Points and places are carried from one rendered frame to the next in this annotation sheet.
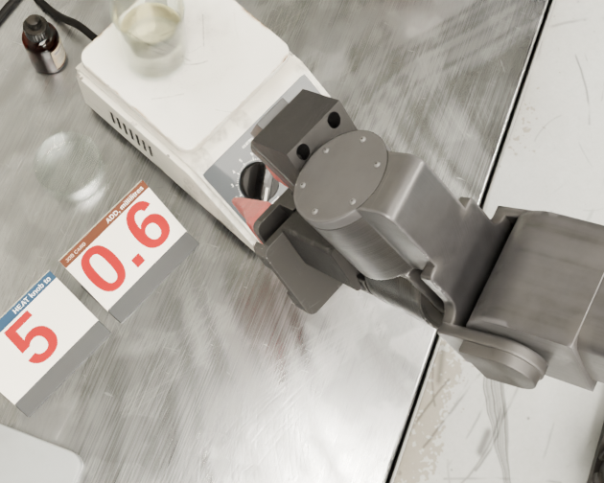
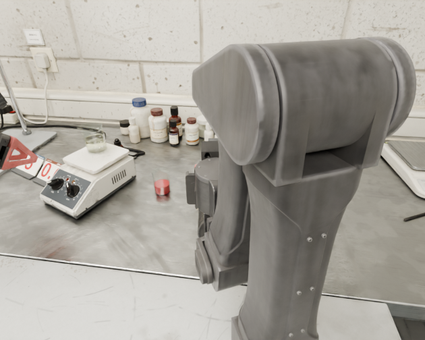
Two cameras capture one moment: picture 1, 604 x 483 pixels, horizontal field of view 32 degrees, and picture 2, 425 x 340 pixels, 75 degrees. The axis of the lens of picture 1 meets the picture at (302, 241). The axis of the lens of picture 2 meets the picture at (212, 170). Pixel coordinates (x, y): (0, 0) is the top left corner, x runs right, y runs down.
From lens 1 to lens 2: 0.88 m
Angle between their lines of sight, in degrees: 57
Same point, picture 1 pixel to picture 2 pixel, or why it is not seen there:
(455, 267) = not seen: outside the picture
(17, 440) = not seen: hidden behind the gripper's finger
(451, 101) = (94, 243)
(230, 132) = (72, 171)
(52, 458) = not seen: outside the picture
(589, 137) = (65, 298)
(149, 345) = (22, 186)
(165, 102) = (80, 153)
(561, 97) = (90, 282)
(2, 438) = not seen: hidden behind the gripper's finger
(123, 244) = (52, 171)
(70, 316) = (34, 168)
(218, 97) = (79, 160)
